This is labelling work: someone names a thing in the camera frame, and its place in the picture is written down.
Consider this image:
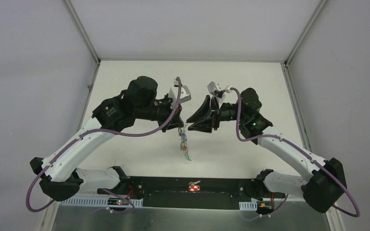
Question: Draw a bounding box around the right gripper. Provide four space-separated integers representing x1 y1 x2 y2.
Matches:
186 95 247 133

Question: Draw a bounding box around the metal keyring plate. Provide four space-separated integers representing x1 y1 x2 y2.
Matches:
178 128 189 155

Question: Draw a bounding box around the green tag key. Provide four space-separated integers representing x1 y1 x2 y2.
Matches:
184 153 192 161

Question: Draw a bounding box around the red tag key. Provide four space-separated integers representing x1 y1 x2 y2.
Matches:
188 180 201 192

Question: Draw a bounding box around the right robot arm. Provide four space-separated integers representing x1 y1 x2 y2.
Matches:
187 88 348 213

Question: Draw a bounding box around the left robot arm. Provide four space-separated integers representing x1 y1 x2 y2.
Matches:
30 76 191 202

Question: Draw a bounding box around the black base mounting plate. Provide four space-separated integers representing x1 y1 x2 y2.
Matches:
111 176 285 210

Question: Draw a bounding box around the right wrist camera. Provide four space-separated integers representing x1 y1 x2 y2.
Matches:
207 81 232 99

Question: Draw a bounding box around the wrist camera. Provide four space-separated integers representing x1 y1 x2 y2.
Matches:
168 85 192 106
207 81 232 99

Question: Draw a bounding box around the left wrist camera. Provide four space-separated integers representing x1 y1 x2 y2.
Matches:
168 85 192 106

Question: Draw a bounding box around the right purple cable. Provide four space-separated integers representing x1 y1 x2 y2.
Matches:
229 87 361 218

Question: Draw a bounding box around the purple cable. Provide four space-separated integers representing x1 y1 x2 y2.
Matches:
25 76 183 214
229 87 361 218

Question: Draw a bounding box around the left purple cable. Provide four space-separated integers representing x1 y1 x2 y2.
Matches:
25 76 183 214

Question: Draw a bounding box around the aluminium front rail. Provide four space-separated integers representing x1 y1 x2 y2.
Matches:
48 178 337 203

